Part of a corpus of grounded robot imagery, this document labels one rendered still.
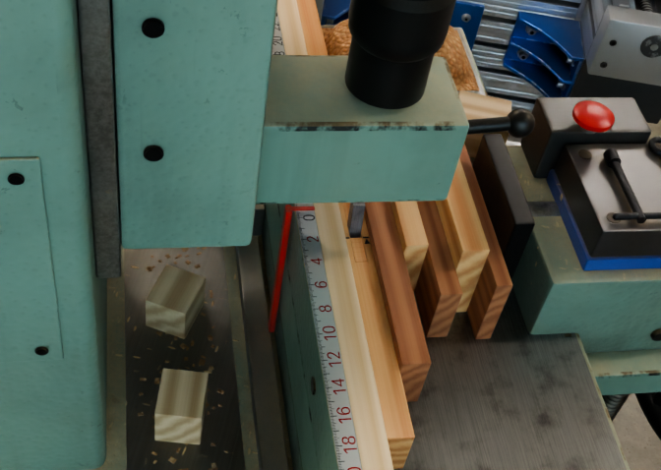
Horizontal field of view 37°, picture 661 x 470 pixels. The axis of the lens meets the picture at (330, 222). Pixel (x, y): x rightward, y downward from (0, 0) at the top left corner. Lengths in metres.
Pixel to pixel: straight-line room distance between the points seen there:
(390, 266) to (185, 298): 0.19
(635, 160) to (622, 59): 0.61
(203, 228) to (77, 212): 0.10
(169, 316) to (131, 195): 0.24
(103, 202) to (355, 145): 0.16
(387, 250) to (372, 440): 0.15
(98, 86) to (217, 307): 0.36
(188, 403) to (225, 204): 0.20
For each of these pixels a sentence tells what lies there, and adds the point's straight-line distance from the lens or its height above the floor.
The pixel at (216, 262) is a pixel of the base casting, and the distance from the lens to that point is 0.86.
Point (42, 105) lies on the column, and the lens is 0.47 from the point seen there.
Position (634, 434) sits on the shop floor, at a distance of 1.87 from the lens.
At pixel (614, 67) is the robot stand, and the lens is 1.36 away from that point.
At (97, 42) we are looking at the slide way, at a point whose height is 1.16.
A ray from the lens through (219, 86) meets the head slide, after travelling 0.52.
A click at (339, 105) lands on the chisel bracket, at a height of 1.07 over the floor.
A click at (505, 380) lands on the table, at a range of 0.71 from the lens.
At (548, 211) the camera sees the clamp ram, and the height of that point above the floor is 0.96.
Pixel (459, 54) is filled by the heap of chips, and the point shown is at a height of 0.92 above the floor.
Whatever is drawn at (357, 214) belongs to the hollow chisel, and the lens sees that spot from 0.70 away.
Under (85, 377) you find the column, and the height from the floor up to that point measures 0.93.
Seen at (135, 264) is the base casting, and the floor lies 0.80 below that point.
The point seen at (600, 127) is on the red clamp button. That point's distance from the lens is 0.73.
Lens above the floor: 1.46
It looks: 47 degrees down
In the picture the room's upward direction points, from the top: 11 degrees clockwise
